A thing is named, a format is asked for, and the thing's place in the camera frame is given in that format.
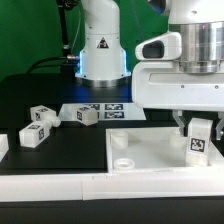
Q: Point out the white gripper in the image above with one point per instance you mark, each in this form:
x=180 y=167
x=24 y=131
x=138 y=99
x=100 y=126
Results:
x=159 y=85

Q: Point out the white square table top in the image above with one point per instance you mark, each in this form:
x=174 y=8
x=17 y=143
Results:
x=147 y=149

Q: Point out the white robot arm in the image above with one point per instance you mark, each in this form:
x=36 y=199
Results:
x=182 y=69

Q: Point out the white obstacle fence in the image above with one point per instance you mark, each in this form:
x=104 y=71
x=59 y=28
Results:
x=192 y=181

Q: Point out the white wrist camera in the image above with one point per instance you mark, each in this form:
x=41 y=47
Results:
x=164 y=47

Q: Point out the white tag sheet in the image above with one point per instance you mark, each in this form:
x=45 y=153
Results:
x=106 y=111

